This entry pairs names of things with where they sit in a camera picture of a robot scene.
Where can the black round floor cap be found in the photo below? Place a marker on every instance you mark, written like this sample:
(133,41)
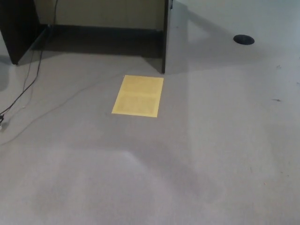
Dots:
(243,39)

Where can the yellow paper sheet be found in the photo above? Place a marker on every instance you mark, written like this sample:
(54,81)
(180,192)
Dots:
(138,96)

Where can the dark wooden desk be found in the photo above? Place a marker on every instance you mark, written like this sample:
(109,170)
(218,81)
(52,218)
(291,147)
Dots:
(14,28)

